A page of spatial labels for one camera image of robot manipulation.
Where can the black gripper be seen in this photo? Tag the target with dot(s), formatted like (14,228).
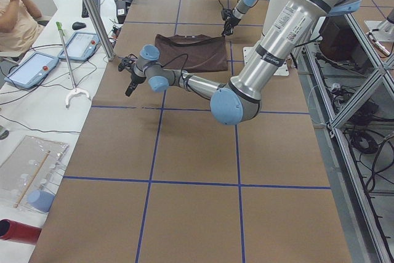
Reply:
(134,79)
(229,21)

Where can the dark brown t-shirt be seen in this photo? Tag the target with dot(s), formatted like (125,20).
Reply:
(196,54)

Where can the far teach pendant tablet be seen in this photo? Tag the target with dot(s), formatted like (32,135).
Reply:
(81,46)

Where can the teach pendant tablet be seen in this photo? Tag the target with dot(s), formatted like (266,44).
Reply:
(81,46)
(32,71)

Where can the black computer mouse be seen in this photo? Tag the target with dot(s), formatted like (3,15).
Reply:
(78,25)

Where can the brown paper table cover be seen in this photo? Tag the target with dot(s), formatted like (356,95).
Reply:
(155,178)

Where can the near teach pendant tablet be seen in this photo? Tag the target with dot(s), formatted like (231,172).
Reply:
(32,71)

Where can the seated person in beige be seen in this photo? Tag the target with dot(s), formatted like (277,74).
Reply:
(19,26)

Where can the blue plastic cup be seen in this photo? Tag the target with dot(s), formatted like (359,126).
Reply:
(41,200)

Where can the red cylinder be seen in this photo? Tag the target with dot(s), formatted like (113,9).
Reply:
(18,232)

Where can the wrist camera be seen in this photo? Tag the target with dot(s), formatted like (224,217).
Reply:
(226,14)
(127,63)

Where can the white pedestal base plate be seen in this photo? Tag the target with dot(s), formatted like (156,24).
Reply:
(248,58)

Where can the aluminium frame post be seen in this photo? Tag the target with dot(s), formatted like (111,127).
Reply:
(99,28)

